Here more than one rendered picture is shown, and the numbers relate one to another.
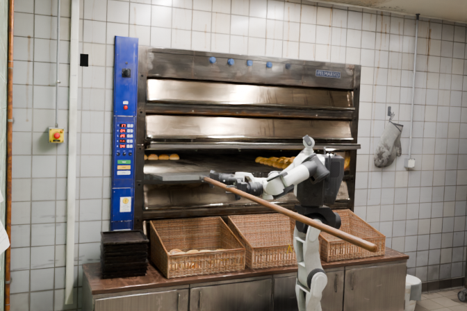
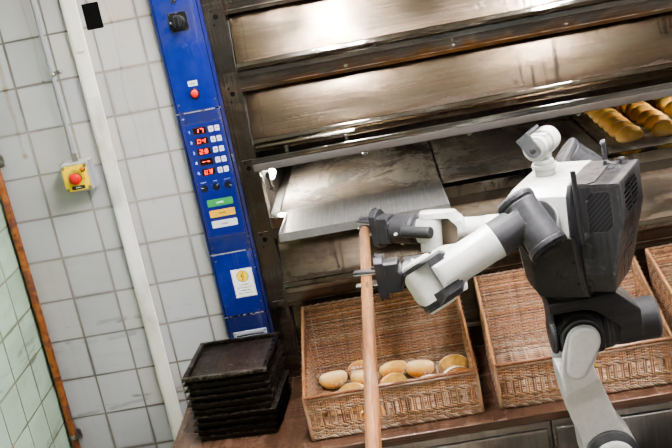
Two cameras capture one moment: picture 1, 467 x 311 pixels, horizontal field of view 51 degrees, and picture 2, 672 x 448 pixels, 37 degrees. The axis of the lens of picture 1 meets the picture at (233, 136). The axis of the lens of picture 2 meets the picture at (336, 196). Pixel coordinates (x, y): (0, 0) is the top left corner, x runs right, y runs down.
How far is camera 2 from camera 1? 1.38 m
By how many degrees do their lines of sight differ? 30
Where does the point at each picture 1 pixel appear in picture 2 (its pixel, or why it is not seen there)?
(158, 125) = (276, 112)
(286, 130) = (592, 60)
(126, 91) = (189, 59)
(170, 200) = (337, 262)
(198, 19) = not seen: outside the picture
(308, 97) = not seen: outside the picture
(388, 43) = not seen: outside the picture
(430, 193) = not seen: outside the picture
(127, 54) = not seen: outside the picture
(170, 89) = (284, 30)
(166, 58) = not seen: outside the picture
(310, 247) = (575, 390)
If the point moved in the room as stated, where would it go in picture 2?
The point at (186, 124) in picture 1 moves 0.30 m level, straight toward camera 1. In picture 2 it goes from (337, 98) to (306, 119)
